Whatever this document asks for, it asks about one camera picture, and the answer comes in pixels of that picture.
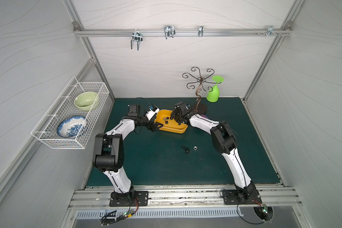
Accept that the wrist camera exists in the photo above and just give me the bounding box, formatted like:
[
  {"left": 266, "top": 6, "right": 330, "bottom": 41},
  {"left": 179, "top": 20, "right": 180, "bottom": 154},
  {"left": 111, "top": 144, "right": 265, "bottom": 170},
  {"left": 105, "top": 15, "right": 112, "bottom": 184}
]
[
  {"left": 174, "top": 101, "right": 191, "bottom": 115},
  {"left": 145, "top": 104, "right": 160, "bottom": 121}
]

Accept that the white vent grille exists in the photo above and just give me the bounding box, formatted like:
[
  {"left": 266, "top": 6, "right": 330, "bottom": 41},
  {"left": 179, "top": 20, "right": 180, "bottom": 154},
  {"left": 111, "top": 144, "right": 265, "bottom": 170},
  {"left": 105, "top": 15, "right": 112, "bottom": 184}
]
[{"left": 76, "top": 207, "right": 244, "bottom": 220}]

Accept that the green plastic goblet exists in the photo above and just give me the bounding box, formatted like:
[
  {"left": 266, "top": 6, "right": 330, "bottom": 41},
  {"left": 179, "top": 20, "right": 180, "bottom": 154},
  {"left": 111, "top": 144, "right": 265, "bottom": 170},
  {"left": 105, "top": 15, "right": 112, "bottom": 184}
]
[{"left": 207, "top": 76, "right": 224, "bottom": 103}]

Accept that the metal double hook left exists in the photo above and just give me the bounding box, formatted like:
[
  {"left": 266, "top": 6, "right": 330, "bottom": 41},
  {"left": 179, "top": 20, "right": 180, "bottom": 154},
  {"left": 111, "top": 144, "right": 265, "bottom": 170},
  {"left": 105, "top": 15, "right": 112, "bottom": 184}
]
[{"left": 131, "top": 30, "right": 143, "bottom": 50}]

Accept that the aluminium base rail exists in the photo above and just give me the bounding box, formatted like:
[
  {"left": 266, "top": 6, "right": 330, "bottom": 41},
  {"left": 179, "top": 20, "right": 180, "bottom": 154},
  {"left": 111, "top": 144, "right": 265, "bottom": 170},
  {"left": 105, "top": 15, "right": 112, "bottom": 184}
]
[{"left": 68, "top": 184, "right": 302, "bottom": 210}]

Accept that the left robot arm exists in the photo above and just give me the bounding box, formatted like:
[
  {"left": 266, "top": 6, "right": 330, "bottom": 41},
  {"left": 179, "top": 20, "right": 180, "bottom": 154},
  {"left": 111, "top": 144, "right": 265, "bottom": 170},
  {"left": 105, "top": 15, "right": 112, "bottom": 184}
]
[{"left": 92, "top": 104, "right": 163, "bottom": 200}]

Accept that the white wire basket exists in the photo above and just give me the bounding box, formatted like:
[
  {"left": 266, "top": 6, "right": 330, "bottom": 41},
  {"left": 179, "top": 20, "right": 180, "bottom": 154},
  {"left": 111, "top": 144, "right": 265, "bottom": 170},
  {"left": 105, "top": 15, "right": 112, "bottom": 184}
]
[{"left": 31, "top": 77, "right": 109, "bottom": 149}]

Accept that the yellow plastic storage box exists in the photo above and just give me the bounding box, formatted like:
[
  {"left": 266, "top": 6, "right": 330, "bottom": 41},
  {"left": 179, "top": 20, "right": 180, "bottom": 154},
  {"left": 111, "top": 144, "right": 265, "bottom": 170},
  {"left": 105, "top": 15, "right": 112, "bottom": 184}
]
[{"left": 155, "top": 109, "right": 188, "bottom": 134}]

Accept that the aluminium top rail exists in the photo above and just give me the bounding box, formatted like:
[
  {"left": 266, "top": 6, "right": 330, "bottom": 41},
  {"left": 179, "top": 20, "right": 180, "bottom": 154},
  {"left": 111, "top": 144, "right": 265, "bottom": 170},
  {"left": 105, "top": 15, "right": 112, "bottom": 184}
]
[{"left": 74, "top": 28, "right": 293, "bottom": 38}]

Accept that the right base cable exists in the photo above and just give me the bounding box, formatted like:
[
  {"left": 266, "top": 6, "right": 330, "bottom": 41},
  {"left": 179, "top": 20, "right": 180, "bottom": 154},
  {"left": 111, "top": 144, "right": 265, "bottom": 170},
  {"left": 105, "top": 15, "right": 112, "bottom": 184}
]
[{"left": 220, "top": 188, "right": 274, "bottom": 226}]

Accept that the base cable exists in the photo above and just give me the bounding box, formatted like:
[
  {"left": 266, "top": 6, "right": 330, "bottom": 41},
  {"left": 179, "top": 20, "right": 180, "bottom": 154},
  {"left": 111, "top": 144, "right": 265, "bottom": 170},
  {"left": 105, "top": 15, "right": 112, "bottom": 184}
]
[
  {"left": 98, "top": 196, "right": 139, "bottom": 226},
  {"left": 220, "top": 188, "right": 274, "bottom": 226}
]

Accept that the left base cable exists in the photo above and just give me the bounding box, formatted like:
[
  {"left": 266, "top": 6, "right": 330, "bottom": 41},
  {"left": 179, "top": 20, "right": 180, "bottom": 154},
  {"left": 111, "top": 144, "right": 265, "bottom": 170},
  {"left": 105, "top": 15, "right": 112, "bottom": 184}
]
[{"left": 98, "top": 196, "right": 139, "bottom": 226}]

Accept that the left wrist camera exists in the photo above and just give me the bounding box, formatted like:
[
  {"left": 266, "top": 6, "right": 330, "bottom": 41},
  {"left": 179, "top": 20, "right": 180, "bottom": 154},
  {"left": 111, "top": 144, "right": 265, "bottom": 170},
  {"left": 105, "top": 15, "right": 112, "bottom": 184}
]
[{"left": 145, "top": 104, "right": 160, "bottom": 121}]

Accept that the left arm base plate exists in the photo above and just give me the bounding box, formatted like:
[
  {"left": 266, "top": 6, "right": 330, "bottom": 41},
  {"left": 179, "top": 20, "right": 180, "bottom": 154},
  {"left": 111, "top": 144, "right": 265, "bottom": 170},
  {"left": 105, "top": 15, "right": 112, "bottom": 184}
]
[{"left": 109, "top": 191, "right": 149, "bottom": 207}]

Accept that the metal double hook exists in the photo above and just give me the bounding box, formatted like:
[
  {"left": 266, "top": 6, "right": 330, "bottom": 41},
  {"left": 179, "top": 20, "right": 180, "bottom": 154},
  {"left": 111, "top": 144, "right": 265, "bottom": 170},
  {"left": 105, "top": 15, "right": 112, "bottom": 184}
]
[
  {"left": 163, "top": 25, "right": 176, "bottom": 39},
  {"left": 131, "top": 30, "right": 143, "bottom": 50}
]

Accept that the blue white patterned plate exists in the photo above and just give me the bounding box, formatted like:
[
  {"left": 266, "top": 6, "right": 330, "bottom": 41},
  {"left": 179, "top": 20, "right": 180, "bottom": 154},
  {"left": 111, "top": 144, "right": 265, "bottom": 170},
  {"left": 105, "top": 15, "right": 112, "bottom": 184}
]
[{"left": 57, "top": 116, "right": 87, "bottom": 138}]

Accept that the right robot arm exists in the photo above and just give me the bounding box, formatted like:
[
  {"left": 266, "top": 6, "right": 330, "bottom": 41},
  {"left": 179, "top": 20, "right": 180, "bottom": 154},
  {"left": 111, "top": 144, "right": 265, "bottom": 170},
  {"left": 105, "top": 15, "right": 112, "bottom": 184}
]
[{"left": 171, "top": 102, "right": 258, "bottom": 203}]

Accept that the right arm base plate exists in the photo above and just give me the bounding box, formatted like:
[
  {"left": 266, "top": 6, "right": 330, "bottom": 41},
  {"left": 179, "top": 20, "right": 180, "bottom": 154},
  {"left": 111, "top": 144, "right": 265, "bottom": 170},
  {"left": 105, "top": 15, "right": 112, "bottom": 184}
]
[{"left": 219, "top": 189, "right": 263, "bottom": 205}]

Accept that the metal double hook middle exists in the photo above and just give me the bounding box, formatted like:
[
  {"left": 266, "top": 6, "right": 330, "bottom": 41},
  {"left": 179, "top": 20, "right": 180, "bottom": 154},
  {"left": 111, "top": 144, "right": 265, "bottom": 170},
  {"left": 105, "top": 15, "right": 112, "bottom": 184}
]
[{"left": 163, "top": 25, "right": 176, "bottom": 39}]

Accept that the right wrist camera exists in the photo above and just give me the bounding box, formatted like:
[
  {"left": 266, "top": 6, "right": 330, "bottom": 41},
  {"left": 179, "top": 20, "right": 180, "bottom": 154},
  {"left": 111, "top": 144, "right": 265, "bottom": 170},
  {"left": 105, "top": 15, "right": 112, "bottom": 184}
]
[{"left": 174, "top": 101, "right": 191, "bottom": 115}]

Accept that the metal hook right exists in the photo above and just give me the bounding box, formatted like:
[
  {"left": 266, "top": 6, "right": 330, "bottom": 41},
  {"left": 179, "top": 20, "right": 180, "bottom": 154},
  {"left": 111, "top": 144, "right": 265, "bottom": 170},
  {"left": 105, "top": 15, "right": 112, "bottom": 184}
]
[{"left": 256, "top": 26, "right": 282, "bottom": 38}]

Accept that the green ceramic bowl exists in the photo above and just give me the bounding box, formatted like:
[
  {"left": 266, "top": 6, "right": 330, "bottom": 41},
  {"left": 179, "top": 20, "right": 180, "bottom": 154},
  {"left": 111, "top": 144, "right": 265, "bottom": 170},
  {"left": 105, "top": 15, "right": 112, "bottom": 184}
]
[{"left": 74, "top": 91, "right": 100, "bottom": 112}]

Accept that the brown metal cup stand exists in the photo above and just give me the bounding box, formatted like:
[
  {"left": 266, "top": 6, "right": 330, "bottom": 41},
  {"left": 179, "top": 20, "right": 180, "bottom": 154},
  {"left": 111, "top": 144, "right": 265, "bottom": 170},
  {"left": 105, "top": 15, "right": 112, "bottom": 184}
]
[{"left": 182, "top": 66, "right": 215, "bottom": 115}]

